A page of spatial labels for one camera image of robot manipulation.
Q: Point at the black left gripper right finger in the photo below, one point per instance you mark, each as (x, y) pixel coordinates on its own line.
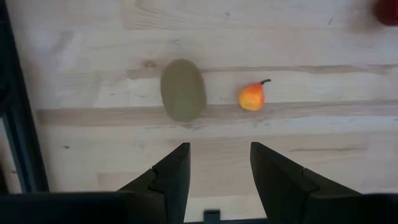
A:
(273, 180)

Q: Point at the brown-green kiwi fruit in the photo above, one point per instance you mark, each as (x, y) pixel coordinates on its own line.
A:
(183, 90)

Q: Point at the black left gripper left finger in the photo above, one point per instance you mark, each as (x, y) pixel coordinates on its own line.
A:
(174, 174)

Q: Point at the small orange-yellow pear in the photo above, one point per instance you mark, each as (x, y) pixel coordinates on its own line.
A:
(251, 98)

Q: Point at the black aluminium table frame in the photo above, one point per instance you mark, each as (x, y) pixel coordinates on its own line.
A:
(21, 140)

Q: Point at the dark red plum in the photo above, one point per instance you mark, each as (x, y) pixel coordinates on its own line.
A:
(388, 12)

